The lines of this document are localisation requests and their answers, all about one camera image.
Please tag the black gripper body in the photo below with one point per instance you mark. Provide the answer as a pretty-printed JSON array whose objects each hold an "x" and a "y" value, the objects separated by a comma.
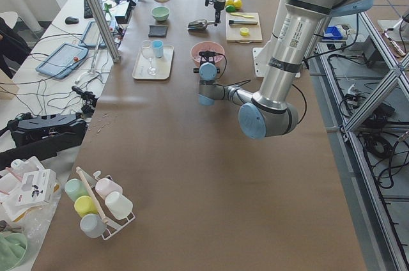
[
  {"x": 206, "y": 59},
  {"x": 218, "y": 7}
]

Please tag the metal ice scoop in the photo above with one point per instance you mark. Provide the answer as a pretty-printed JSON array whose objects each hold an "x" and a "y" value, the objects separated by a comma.
[{"x": 199, "y": 25}]

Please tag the blue cup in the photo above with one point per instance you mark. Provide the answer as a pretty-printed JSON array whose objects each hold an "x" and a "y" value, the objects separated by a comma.
[{"x": 158, "y": 48}]

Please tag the pink cup in rack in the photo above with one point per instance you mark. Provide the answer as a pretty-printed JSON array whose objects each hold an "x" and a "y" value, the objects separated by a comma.
[{"x": 105, "y": 186}]

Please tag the white cup in rack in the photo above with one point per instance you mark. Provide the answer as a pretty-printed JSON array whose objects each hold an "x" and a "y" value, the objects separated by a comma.
[{"x": 119, "y": 205}]

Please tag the green cup in rack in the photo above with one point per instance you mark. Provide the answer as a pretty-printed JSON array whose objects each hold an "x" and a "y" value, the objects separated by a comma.
[{"x": 74, "y": 189}]

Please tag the yellow cup in rack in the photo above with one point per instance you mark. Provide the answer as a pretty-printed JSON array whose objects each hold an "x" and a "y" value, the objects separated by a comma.
[{"x": 84, "y": 205}]

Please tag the grey cup in rack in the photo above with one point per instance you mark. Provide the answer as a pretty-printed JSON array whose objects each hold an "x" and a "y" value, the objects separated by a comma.
[{"x": 92, "y": 225}]

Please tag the pink bowl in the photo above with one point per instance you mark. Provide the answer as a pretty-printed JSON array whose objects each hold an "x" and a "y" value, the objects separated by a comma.
[{"x": 205, "y": 46}]

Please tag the lower yellow lemon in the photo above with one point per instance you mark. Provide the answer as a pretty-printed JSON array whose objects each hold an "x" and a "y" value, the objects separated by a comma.
[{"x": 229, "y": 2}]

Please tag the yellow lemon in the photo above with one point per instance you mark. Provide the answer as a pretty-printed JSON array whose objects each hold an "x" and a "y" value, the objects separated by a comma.
[
  {"x": 229, "y": 2},
  {"x": 237, "y": 4}
]

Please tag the green lime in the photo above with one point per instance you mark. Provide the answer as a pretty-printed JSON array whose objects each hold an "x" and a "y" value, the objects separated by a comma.
[{"x": 230, "y": 8}]

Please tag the yellow plastic knife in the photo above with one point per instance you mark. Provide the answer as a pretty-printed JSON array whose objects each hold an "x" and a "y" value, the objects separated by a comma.
[{"x": 246, "y": 16}]

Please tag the steel muddler black tip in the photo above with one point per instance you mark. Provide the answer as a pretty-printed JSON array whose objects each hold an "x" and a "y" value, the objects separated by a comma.
[{"x": 242, "y": 22}]

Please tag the upper yellow lemon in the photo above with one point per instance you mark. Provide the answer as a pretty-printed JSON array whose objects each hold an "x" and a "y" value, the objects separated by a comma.
[{"x": 237, "y": 4}]

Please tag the bamboo cutting board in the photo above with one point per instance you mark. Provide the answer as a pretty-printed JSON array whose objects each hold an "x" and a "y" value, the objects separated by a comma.
[{"x": 233, "y": 32}]

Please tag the half lemon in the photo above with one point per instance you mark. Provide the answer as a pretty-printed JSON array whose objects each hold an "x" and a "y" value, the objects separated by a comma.
[{"x": 244, "y": 31}]

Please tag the grey folded cloth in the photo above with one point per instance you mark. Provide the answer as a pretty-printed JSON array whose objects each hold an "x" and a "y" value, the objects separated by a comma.
[{"x": 158, "y": 31}]

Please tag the green bowl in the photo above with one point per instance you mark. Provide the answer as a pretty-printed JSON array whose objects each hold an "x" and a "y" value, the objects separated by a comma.
[{"x": 160, "y": 13}]

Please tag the clear wine glass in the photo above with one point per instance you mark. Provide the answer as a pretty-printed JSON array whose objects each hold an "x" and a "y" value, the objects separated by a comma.
[{"x": 147, "y": 53}]

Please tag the blue teach pendant far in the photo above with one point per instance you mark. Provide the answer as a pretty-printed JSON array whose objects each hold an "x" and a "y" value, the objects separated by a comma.
[{"x": 91, "y": 36}]

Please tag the blue teach pendant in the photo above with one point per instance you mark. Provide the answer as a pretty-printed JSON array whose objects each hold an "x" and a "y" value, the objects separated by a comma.
[
  {"x": 91, "y": 36},
  {"x": 63, "y": 61}
]

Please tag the black keyboard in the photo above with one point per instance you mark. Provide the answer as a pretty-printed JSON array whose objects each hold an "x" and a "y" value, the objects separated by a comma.
[{"x": 87, "y": 14}]

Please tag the black computer mouse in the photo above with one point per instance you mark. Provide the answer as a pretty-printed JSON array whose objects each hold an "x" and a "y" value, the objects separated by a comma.
[{"x": 71, "y": 20}]

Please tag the blue teach pendant near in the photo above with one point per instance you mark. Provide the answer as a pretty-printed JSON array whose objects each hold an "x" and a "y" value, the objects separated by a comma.
[{"x": 63, "y": 61}]

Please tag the white product box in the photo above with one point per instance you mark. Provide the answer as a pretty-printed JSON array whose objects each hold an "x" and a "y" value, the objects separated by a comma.
[{"x": 37, "y": 188}]

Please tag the aluminium frame post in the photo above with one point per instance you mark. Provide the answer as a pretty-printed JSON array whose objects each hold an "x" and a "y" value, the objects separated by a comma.
[{"x": 104, "y": 29}]

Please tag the white wire cup rack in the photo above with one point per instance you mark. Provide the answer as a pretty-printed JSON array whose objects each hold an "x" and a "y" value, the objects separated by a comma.
[{"x": 114, "y": 226}]

